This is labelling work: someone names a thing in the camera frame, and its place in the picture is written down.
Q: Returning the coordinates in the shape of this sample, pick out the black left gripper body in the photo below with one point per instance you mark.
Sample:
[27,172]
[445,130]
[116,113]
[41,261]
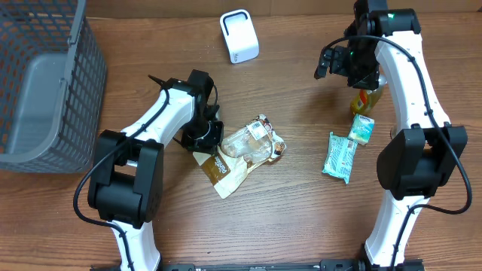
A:
[198,133]

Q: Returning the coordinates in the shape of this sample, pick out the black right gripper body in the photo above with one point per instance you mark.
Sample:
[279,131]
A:
[358,67]

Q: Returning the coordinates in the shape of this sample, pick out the clear bottle with silver cap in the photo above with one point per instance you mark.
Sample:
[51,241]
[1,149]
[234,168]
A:
[365,100]

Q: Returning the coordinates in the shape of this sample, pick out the brown snack packet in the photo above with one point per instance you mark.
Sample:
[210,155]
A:
[238,156]

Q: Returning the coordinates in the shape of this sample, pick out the small Kleenex tissue pack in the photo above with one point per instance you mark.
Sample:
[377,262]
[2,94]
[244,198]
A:
[361,130]

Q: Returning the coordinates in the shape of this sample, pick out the teal tissue pack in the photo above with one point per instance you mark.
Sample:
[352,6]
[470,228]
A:
[340,156]

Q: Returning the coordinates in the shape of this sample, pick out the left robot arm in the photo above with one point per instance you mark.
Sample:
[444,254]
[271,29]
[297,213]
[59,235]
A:
[126,180]

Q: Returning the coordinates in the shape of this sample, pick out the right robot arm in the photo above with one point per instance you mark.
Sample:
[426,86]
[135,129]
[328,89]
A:
[425,147]

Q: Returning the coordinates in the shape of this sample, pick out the white barcode scanner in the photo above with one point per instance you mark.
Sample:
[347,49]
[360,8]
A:
[239,35]

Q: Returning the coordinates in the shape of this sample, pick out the grey plastic mesh basket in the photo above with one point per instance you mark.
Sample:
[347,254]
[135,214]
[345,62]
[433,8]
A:
[53,76]

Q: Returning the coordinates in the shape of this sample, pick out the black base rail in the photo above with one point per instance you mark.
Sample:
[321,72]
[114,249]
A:
[256,267]

